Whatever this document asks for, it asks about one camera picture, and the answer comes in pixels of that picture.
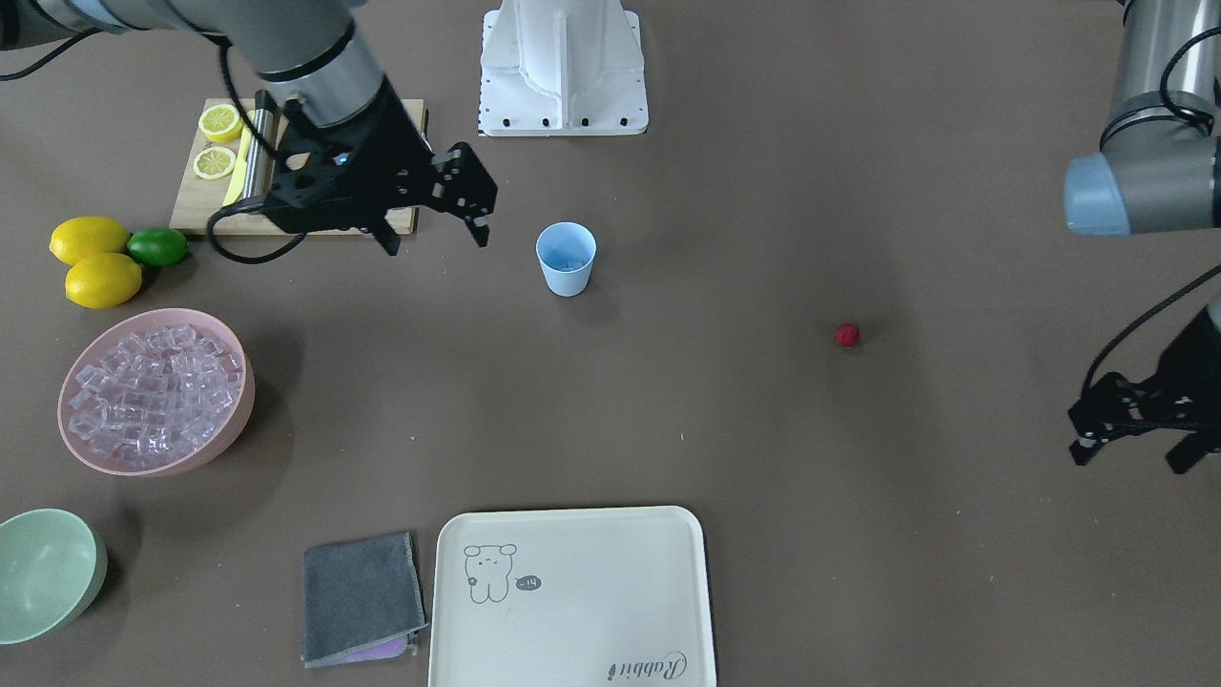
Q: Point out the green lime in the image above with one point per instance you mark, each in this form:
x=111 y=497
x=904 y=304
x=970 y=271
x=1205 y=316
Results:
x=158 y=247

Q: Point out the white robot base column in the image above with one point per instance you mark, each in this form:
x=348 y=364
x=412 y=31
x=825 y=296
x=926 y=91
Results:
x=562 y=68

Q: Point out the cream rabbit tray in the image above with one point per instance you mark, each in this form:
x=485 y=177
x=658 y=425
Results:
x=577 y=597

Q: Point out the light blue plastic cup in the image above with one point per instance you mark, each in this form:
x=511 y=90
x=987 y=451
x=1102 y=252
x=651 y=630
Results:
x=566 y=252

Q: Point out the wooden cutting board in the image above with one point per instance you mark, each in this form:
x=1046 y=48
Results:
x=196 y=200

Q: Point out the pile of ice cubes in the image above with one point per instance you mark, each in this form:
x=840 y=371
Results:
x=153 y=396

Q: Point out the pink bowl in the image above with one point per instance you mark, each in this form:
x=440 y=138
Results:
x=215 y=420

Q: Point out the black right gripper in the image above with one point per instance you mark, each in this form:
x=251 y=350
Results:
x=393 y=151

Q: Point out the clear ice cube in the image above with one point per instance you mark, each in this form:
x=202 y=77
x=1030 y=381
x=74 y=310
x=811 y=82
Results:
x=567 y=262

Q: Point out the green bowl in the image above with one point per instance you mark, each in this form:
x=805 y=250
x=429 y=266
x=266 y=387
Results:
x=53 y=566

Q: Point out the grey folded cloth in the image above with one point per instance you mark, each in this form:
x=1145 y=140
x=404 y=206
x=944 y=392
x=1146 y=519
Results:
x=361 y=601

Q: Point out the yellow plastic knife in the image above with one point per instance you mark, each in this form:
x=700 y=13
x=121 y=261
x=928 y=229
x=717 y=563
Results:
x=237 y=180

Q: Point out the yellow lemon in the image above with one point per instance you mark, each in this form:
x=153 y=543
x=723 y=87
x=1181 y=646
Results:
x=103 y=281
x=77 y=239

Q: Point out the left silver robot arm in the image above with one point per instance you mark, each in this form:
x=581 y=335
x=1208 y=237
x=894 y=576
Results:
x=1157 y=170

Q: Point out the steel muddler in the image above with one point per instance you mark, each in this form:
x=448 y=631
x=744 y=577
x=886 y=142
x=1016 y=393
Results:
x=259 y=163

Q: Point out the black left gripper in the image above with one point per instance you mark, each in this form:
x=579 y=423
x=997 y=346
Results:
x=1198 y=367

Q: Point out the lemon half slice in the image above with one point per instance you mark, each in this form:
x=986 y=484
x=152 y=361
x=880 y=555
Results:
x=221 y=123
x=214 y=162

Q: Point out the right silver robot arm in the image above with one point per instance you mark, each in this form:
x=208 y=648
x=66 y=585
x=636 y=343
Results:
x=311 y=50

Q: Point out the red strawberry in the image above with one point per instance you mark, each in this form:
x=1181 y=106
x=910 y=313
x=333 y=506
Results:
x=847 y=335

